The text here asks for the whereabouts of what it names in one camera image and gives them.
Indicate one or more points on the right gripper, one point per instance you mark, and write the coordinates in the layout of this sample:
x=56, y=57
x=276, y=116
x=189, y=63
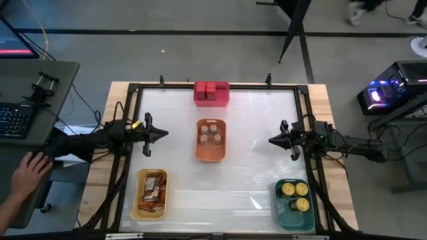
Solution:
x=295, y=155

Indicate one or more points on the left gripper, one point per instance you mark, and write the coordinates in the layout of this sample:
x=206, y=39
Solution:
x=147, y=118

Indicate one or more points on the small glass spice jar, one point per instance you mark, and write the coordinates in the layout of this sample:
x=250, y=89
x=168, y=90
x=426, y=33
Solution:
x=204, y=129
x=213, y=128
x=203, y=139

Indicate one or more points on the yellow lid spice jar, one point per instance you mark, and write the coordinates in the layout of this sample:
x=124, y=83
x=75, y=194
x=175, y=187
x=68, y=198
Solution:
x=302, y=205
x=302, y=190
x=288, y=190

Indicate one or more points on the brown white-label spice packet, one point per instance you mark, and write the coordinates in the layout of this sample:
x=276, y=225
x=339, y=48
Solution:
x=150, y=185

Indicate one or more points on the small silver can bottom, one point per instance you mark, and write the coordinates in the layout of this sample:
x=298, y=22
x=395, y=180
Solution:
x=217, y=138

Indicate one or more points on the red smoked paprika tin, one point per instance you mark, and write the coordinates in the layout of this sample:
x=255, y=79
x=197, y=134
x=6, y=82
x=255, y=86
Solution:
x=200, y=90
x=211, y=90

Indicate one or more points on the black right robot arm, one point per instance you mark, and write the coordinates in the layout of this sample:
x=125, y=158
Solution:
x=360, y=148

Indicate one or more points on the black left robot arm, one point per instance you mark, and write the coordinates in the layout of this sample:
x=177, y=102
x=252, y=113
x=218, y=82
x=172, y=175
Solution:
x=100, y=141

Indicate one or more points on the person's forearm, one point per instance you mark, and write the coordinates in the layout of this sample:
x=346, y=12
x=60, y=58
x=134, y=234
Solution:
x=8, y=210

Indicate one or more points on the yellow tape label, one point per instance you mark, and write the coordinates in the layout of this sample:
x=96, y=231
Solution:
x=135, y=124

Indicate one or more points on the white glossy table sheet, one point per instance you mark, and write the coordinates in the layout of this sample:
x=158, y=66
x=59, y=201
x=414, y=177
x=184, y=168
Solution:
x=253, y=173

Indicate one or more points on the orange plastic bin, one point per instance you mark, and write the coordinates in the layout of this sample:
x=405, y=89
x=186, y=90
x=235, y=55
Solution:
x=210, y=153

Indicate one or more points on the yellow plastic bin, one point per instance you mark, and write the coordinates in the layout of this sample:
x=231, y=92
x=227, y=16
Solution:
x=135, y=200

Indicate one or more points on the red plastic bin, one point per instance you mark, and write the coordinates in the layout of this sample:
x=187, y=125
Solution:
x=221, y=96

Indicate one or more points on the teal plastic bin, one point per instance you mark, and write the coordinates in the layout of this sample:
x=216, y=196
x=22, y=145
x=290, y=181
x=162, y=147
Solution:
x=295, y=223

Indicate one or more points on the white paper sheet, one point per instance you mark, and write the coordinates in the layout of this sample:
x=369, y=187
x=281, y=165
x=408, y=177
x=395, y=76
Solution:
x=71, y=161

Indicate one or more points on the black lit computer tower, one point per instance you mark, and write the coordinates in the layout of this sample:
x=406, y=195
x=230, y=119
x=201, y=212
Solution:
x=393, y=86

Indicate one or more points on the grey equipment stand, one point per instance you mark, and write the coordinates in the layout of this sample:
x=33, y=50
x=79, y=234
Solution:
x=413, y=166

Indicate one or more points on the person's hand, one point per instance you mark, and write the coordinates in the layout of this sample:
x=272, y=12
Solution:
x=30, y=173

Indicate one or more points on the black desk caster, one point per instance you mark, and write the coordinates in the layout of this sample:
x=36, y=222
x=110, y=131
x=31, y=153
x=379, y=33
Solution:
x=45, y=208

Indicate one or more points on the black backlit keyboard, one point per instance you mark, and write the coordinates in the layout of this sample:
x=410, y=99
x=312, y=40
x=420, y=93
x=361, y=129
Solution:
x=13, y=120

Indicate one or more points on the grey desk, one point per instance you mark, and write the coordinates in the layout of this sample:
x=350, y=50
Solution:
x=20, y=83

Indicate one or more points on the person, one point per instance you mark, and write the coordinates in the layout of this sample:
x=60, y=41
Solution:
x=415, y=18
x=355, y=11

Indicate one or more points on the white fan base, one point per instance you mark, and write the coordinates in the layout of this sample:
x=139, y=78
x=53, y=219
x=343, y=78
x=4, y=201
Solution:
x=418, y=46

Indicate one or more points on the computer monitor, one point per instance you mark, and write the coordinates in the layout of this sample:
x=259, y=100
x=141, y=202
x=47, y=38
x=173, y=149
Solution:
x=13, y=41

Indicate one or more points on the black frame clamp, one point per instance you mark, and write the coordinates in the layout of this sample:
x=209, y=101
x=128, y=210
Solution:
x=161, y=80
x=268, y=78

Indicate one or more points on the black table frame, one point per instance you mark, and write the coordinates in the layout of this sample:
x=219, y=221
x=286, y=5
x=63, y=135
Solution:
x=253, y=86

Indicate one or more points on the silver bottom bracket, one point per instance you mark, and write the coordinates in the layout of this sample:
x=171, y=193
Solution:
x=310, y=237
x=123, y=236

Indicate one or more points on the black desk clamp mount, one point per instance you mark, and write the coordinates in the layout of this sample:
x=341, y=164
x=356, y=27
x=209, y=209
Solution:
x=41, y=88

